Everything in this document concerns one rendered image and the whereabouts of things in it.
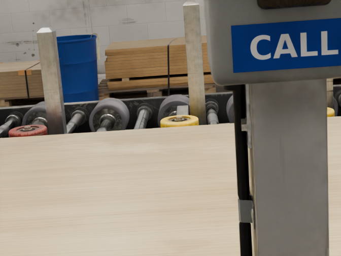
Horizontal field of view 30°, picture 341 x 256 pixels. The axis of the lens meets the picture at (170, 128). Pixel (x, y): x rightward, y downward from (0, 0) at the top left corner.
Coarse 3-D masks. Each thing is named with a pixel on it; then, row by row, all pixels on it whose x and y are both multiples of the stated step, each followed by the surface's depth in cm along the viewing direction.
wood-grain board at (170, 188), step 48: (0, 144) 125; (48, 144) 122; (96, 144) 120; (144, 144) 117; (192, 144) 115; (336, 144) 108; (0, 192) 96; (48, 192) 94; (96, 192) 93; (144, 192) 91; (192, 192) 90; (336, 192) 85; (0, 240) 78; (48, 240) 76; (96, 240) 75; (144, 240) 74; (192, 240) 73; (336, 240) 71
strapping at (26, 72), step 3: (39, 60) 689; (30, 69) 623; (18, 72) 620; (21, 72) 620; (24, 72) 620; (27, 72) 620; (30, 72) 620; (18, 75) 621; (27, 84) 623; (27, 87) 623; (27, 90) 624; (27, 93) 625; (27, 96) 626
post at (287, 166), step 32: (256, 96) 29; (288, 96) 29; (320, 96) 29; (256, 128) 30; (288, 128) 30; (320, 128) 30; (256, 160) 30; (288, 160) 30; (320, 160) 30; (256, 192) 30; (288, 192) 30; (320, 192) 30; (256, 224) 31; (288, 224) 31; (320, 224) 31
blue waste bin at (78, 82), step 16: (64, 48) 569; (80, 48) 573; (64, 64) 573; (80, 64) 576; (96, 64) 596; (64, 80) 578; (80, 80) 580; (96, 80) 597; (64, 96) 581; (80, 96) 583; (96, 96) 599
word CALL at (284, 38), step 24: (264, 24) 27; (288, 24) 27; (312, 24) 27; (336, 24) 27; (240, 48) 27; (264, 48) 27; (288, 48) 27; (312, 48) 27; (336, 48) 27; (240, 72) 27
